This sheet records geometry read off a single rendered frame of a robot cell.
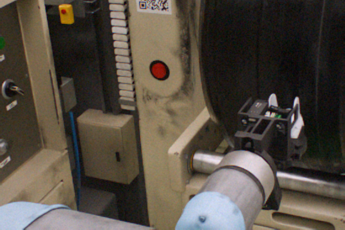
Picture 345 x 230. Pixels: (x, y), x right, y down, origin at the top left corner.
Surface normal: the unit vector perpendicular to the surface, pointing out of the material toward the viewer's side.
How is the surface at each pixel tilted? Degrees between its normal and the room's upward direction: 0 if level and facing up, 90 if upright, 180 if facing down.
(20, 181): 0
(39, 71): 90
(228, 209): 32
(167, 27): 90
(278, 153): 90
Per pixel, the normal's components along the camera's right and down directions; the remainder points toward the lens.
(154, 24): -0.42, 0.44
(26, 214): -0.05, -0.95
